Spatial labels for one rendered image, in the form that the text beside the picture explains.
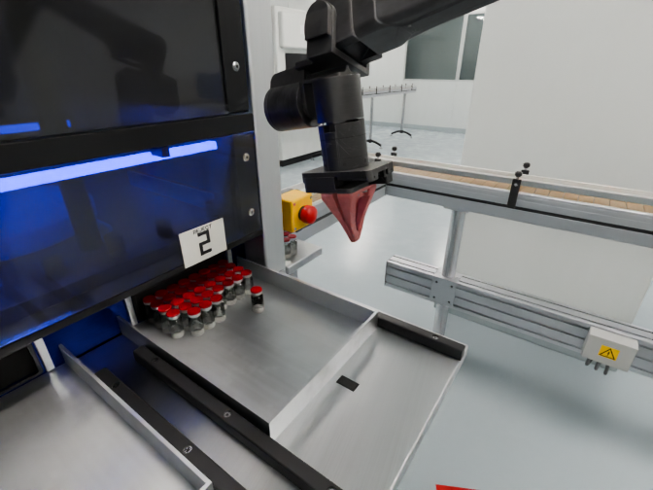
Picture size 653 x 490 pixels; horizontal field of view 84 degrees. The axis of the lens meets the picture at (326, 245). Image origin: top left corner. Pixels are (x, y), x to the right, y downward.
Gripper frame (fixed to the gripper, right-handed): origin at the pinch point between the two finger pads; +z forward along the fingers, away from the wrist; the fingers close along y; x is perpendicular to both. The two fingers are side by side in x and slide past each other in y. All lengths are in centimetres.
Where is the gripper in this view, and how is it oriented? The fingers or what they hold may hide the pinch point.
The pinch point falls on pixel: (355, 234)
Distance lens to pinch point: 49.2
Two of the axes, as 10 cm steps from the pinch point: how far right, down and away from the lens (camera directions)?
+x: -5.7, 3.5, -7.5
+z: 1.4, 9.3, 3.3
